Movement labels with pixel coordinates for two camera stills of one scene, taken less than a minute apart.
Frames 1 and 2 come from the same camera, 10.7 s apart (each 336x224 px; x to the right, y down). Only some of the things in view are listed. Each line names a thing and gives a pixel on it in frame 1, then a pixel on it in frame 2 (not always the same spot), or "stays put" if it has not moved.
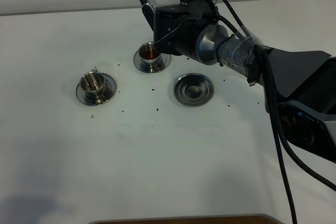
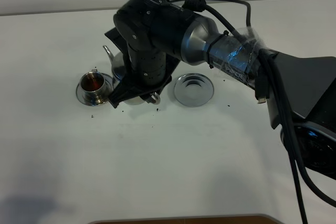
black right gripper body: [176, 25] to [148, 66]
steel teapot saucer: [193, 89] stays put
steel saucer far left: [111, 88] stays put
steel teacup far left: [93, 86] stays put
